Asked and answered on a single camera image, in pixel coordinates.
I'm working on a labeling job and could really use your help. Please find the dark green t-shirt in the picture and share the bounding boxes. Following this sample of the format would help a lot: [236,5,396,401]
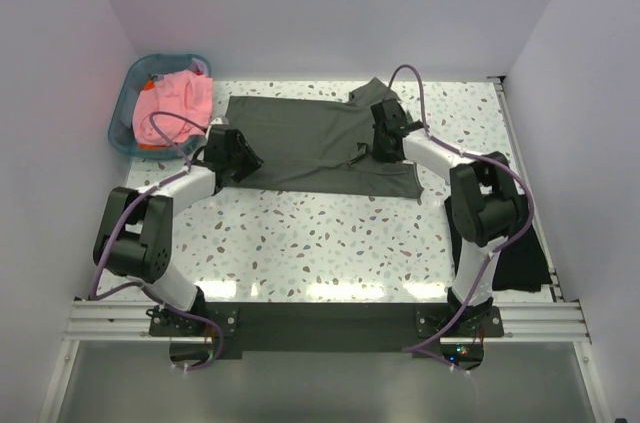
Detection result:
[226,78,423,200]

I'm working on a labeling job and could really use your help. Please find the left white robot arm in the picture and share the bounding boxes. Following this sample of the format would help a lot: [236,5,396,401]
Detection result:
[89,124,263,335]

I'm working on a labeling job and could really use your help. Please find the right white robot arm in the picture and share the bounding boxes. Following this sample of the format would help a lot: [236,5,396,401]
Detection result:
[371,99,529,336]

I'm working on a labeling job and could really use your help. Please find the pink t-shirt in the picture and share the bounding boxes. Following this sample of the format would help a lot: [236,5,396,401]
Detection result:
[132,70,213,147]

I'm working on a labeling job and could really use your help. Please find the teal laundry basket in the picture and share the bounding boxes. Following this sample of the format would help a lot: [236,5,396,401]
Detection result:
[107,53,211,161]

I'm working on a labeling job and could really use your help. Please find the black folded t-shirt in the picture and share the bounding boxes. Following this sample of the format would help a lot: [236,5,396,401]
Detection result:
[443,192,554,294]

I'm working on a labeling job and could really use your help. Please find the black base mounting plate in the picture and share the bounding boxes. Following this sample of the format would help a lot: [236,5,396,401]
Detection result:
[148,300,505,362]

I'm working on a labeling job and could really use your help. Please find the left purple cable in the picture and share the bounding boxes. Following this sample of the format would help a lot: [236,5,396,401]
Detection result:
[89,111,231,372]

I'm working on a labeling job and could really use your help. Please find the aluminium frame rail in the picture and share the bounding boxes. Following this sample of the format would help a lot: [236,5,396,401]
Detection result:
[64,301,591,343]

